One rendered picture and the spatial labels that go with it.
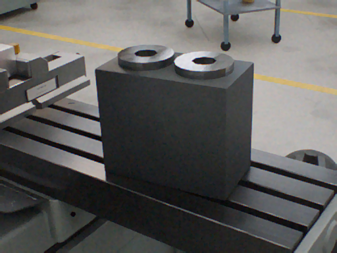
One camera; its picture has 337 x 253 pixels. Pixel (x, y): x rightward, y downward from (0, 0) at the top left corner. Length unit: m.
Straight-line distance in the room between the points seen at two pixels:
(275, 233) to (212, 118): 0.18
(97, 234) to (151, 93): 0.46
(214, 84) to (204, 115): 0.05
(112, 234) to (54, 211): 0.23
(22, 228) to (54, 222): 0.06
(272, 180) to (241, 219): 0.12
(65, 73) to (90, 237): 0.37
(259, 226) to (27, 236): 0.45
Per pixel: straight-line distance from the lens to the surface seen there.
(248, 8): 4.45
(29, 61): 1.18
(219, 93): 0.77
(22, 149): 1.05
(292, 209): 0.84
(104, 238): 1.22
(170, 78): 0.80
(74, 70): 1.28
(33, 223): 1.05
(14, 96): 1.17
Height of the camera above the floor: 1.39
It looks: 26 degrees down
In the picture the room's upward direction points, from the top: 2 degrees counter-clockwise
